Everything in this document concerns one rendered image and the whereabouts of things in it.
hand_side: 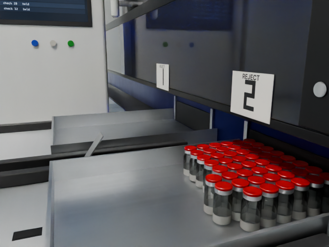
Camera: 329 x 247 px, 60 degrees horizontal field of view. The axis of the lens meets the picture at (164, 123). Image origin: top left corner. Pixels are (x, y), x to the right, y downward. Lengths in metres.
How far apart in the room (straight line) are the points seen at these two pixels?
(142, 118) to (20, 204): 0.48
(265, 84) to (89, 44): 0.85
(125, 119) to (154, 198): 0.45
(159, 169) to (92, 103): 0.70
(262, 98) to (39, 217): 0.31
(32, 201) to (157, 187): 0.17
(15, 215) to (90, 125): 0.44
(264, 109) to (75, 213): 0.27
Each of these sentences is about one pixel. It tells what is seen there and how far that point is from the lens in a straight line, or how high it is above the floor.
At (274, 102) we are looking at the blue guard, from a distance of 0.36.
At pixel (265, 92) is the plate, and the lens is 0.37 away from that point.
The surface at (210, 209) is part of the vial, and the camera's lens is 0.37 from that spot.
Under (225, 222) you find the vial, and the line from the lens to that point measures 0.35.
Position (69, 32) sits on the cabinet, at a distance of 1.13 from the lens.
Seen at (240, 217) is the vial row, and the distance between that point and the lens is 0.36.
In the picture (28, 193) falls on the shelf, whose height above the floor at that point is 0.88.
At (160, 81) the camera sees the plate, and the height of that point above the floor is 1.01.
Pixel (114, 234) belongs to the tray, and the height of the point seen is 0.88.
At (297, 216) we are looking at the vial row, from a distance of 0.39.
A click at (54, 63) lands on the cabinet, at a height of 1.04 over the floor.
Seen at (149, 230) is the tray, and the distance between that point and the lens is 0.34.
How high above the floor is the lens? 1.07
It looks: 14 degrees down
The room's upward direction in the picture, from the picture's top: straight up
